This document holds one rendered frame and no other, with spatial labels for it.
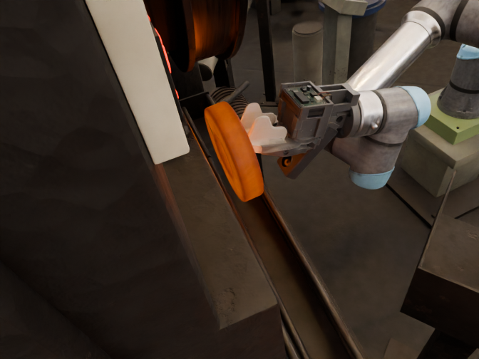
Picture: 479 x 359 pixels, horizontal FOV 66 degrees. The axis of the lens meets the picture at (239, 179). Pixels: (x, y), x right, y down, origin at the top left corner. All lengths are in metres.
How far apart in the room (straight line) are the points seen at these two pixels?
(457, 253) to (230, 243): 0.45
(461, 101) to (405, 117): 0.74
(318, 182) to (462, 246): 0.95
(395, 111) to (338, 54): 1.07
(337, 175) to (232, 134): 1.18
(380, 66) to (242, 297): 0.62
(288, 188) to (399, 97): 0.99
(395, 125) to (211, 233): 0.40
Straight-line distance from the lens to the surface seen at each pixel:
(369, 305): 1.32
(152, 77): 0.17
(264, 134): 0.55
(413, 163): 1.61
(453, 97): 1.41
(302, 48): 1.56
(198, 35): 0.48
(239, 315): 0.34
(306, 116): 0.54
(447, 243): 0.73
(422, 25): 0.92
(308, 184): 1.60
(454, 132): 1.37
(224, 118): 0.51
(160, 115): 0.18
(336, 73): 1.75
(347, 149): 0.73
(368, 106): 0.63
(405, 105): 0.67
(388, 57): 0.86
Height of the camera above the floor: 1.18
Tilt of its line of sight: 46 degrees down
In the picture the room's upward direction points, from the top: 11 degrees counter-clockwise
